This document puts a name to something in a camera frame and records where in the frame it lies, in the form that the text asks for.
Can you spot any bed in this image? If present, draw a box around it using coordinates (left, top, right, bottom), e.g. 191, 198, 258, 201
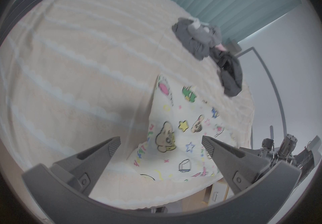
0, 0, 288, 214

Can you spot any white printed pyjama top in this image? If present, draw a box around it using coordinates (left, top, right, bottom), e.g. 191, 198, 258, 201
127, 74, 238, 183

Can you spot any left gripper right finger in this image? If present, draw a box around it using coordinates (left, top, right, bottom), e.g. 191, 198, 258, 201
202, 135, 271, 194

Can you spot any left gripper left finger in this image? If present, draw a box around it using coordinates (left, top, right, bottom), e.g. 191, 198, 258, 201
51, 136, 121, 197

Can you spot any black garment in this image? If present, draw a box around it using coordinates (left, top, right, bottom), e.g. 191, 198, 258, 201
211, 48, 243, 97

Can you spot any dark grey garment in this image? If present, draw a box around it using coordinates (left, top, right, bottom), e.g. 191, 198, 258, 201
172, 18, 211, 61

